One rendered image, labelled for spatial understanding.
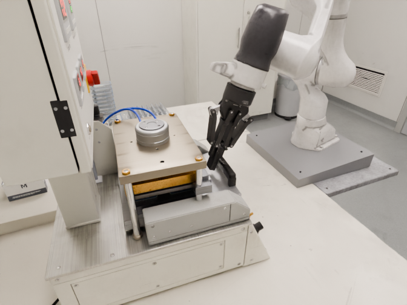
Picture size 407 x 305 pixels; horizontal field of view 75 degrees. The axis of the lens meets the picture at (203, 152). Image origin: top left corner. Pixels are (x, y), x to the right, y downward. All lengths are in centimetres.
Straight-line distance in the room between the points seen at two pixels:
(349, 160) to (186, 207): 84
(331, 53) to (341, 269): 73
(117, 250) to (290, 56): 59
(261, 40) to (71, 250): 61
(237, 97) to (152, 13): 248
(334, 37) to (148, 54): 227
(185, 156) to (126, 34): 253
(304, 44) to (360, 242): 62
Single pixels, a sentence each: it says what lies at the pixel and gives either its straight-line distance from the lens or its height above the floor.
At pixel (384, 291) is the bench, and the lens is 91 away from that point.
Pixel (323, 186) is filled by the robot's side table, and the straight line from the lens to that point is 117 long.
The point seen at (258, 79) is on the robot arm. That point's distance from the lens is 64.
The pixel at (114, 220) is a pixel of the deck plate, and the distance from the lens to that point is 72.
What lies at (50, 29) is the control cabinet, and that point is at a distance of 42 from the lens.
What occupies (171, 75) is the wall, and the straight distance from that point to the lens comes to 320.
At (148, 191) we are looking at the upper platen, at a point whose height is 103.
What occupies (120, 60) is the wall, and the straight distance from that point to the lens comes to 306.
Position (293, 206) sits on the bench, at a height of 75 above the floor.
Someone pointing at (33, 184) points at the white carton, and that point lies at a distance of 110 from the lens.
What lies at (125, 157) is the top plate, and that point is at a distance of 60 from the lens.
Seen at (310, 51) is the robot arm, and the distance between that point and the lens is 70.
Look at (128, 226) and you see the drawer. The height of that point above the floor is 95.
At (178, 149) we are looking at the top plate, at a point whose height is 111.
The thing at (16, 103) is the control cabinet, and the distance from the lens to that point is 46.
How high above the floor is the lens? 142
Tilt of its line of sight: 31 degrees down
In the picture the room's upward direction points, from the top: straight up
